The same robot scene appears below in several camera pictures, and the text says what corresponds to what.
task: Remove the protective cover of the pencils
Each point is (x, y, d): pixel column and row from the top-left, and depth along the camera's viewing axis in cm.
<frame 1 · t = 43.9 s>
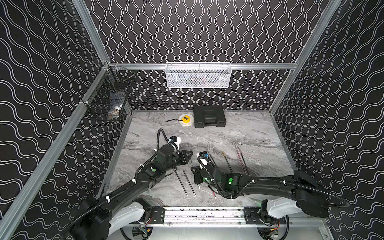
left hand: (192, 149, 77), fingers closed
right hand: (191, 170, 77), fingers closed
black plastic tool case: (209, 115, 114), point 5 cm above the table
yellow white tape measure: (184, 120, 115), point 2 cm above the table
dark pencil far right: (244, 164, 94), on the table

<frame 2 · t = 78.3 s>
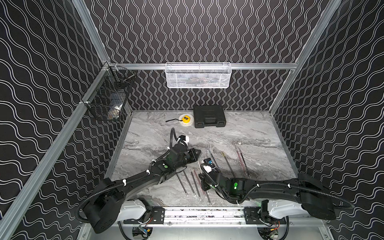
left hand: (202, 149, 78), fingers closed
right hand: (199, 175, 79), fingers closed
the named things where they were.

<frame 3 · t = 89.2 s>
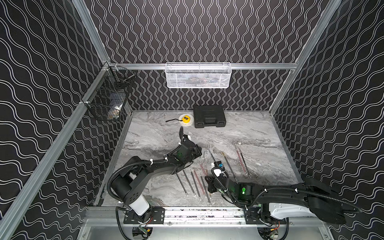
left hand: (203, 145, 88), fingers closed
right hand: (205, 178, 79), fingers closed
the named things where they were.

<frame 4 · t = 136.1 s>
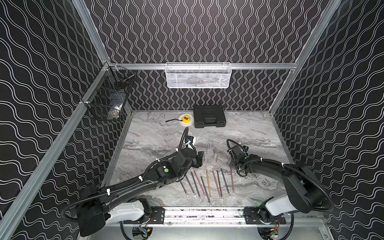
left hand: (199, 149, 74), fingers open
right hand: (235, 164, 93), fingers closed
yellow pencil: (208, 184, 87), on the table
